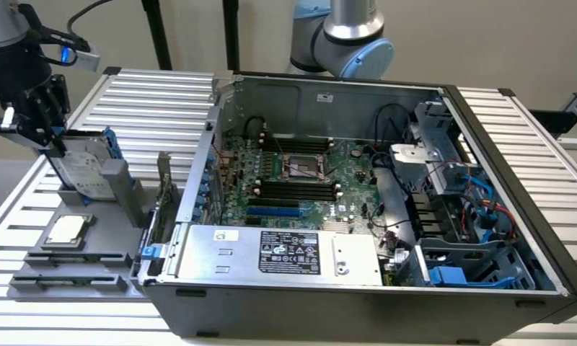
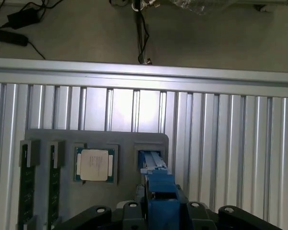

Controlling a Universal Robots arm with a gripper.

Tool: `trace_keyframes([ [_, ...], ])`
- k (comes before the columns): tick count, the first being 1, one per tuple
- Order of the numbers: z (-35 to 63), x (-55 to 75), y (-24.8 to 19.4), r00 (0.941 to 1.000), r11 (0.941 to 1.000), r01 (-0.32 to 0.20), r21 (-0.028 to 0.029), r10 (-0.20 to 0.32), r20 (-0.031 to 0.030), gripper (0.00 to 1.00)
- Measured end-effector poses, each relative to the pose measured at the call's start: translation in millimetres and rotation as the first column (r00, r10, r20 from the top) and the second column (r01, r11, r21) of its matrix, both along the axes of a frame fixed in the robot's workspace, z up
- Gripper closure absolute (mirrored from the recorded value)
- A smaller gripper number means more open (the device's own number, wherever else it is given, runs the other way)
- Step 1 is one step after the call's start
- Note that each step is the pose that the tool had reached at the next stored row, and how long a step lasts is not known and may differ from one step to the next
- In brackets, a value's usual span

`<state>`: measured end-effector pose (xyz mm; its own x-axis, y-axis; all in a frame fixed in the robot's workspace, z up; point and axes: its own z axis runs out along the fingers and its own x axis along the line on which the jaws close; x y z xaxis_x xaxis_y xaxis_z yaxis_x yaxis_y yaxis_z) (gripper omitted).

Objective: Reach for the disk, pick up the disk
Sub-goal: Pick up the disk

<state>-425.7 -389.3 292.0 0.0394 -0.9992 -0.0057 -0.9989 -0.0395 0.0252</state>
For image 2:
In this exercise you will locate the black elongated power brick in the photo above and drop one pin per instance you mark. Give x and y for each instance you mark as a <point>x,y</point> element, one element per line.
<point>7,37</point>

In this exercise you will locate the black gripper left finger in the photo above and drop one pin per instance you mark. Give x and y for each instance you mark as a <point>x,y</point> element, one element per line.
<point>96,215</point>

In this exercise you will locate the small metal bolt fitting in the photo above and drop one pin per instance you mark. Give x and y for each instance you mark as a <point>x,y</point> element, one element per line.
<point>148,61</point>

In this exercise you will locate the silver CPU on green board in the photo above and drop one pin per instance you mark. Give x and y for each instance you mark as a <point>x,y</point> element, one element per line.
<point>93,165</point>

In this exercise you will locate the aluminium frame rail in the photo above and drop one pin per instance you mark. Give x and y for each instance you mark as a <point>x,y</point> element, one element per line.
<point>144,76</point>

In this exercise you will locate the metal hook fitting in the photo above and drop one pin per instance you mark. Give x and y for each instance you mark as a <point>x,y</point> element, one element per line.
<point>148,3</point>

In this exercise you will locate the green RAM stick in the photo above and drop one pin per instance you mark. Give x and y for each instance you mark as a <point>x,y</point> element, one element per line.
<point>28,191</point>
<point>54,191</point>

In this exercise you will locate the grey parts rack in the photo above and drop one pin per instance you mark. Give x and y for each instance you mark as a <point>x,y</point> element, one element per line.
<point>127,184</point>

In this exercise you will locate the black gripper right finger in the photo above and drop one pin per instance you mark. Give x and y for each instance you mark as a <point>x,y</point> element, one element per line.
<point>237,218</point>

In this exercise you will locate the black power adapter brick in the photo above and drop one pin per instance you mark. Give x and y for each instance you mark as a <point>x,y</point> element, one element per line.
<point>24,17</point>

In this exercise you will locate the clear bubble wrap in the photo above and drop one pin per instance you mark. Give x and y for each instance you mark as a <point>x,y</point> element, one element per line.
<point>194,6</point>

